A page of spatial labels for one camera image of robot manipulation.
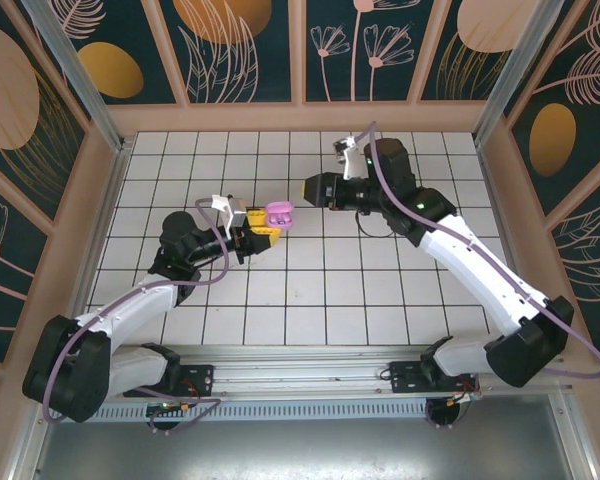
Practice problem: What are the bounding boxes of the purple earbud charging case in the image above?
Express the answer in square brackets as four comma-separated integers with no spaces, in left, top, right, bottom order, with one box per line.
[263,199,295,230]

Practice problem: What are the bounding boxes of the grey metal sheet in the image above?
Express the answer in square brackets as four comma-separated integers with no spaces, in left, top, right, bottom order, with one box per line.
[9,417,600,480]

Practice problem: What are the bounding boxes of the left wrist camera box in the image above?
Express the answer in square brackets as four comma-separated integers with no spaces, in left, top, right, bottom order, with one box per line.
[210,193,250,236]

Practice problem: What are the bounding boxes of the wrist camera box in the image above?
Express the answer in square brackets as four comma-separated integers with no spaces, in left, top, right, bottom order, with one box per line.
[210,193,250,236]
[332,135,367,182]

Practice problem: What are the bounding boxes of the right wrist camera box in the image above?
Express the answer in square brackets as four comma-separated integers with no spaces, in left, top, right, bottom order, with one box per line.
[332,135,367,182]

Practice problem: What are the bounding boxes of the aluminium side rail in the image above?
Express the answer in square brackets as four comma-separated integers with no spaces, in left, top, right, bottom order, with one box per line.
[54,137,131,364]
[474,139,551,354]

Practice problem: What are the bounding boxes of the wall panel with pink flowers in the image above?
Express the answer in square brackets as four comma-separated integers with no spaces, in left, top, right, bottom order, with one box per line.
[305,0,434,104]

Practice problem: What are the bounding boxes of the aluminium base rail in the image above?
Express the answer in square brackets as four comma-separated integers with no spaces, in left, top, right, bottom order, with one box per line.
[27,344,575,402]

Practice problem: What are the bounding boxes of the small electronics board with wires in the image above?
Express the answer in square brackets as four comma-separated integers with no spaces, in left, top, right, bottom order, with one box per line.
[146,399,194,417]
[447,389,482,407]

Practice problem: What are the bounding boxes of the slotted grey cable duct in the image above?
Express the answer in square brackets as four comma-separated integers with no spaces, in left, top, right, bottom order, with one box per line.
[49,399,434,422]

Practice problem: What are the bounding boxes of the wall panel with orange oval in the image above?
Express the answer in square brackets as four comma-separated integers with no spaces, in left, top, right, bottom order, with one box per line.
[47,0,180,106]

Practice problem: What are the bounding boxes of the wall panel single pink flower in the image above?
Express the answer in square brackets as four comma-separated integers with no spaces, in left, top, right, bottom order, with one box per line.
[0,177,49,364]

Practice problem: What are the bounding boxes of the aluminium corner post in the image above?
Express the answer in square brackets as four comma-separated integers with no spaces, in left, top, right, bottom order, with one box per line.
[472,0,570,147]
[22,0,132,154]

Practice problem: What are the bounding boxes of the wall panel orange circle leaves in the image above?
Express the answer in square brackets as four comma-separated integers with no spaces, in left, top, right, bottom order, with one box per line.
[159,0,294,105]

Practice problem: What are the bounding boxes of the wall panel feather orange oval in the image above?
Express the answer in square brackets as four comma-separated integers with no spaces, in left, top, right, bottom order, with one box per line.
[504,0,600,217]

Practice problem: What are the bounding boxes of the wall panel pink circle gold lines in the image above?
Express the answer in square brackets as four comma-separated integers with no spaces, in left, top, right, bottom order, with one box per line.
[419,0,551,102]

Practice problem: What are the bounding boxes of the wall panel large pink circle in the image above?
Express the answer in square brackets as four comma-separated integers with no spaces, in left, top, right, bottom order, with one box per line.
[0,0,89,227]

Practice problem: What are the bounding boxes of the wall panel pink leaf outlines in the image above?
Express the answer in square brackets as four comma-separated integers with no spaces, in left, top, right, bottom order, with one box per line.
[549,172,600,357]

